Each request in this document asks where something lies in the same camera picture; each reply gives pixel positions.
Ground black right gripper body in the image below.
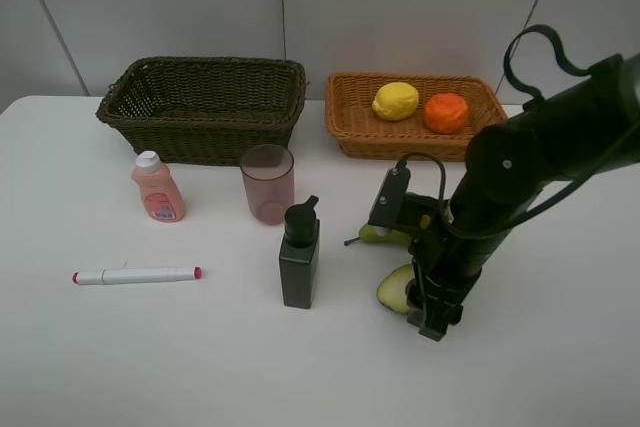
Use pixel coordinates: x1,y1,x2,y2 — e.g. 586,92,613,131
394,171,515,296

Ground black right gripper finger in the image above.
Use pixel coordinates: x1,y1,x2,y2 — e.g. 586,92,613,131
405,259,429,330
419,279,463,341

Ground halved toy avocado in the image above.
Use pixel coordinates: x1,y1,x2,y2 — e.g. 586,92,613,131
376,264,420,315

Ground green red toy pear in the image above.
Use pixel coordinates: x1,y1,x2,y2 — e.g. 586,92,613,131
343,224,411,247

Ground orange toy tangerine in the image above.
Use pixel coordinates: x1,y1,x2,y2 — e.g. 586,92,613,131
423,93,469,135

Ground yellow toy lemon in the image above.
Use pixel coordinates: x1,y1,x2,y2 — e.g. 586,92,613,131
372,82,419,121

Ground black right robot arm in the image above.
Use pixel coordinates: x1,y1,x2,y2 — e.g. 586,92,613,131
397,56,639,341

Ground dark green pump bottle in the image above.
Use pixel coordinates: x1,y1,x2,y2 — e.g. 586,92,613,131
278,195,320,309

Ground orange wicker basket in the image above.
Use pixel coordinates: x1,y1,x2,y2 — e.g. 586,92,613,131
325,72,507,162

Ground translucent pink plastic cup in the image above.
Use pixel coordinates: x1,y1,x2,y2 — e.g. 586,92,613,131
240,144,294,225

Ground pink lotion bottle white cap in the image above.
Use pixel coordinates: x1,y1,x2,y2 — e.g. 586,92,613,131
131,150,186,223

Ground dark brown wicker basket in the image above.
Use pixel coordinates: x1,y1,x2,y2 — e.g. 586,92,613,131
96,56,307,166

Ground white marker with pink ends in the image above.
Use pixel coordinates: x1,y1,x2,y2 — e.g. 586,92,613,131
72,267,203,286

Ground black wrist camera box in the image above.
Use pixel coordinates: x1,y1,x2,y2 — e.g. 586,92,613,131
368,166,411,236

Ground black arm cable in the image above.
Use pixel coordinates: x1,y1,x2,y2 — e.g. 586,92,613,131
397,24,640,243

